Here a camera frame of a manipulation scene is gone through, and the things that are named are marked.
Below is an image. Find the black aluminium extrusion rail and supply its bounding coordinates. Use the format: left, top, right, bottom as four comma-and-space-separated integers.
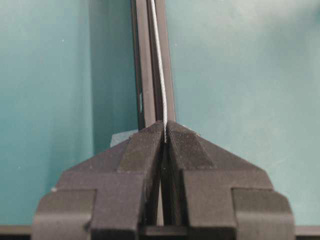
131, 0, 176, 130

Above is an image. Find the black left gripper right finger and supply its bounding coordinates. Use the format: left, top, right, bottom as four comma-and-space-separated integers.
166, 121, 295, 240

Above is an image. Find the thin white steel wire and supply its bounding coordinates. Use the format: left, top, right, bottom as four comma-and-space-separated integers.
149, 0, 168, 145

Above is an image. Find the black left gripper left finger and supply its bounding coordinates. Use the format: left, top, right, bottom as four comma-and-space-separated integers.
32, 121, 164, 240

